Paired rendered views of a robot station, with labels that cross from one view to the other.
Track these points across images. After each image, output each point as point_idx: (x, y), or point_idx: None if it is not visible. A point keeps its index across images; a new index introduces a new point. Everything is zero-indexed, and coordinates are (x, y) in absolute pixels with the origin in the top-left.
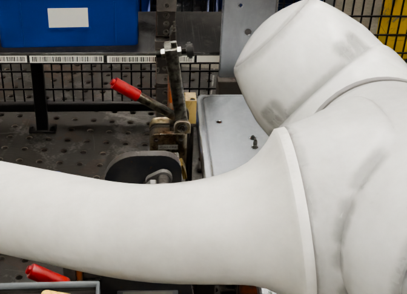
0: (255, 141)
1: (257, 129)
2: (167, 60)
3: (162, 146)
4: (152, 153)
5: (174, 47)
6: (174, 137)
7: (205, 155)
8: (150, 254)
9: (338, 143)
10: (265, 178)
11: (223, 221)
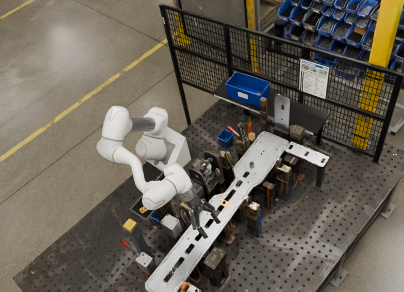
0: (261, 152)
1: (267, 149)
2: (237, 128)
3: (237, 145)
4: (211, 153)
5: (241, 125)
6: (240, 144)
7: (247, 151)
8: (137, 187)
9: (148, 186)
10: (145, 185)
11: (141, 187)
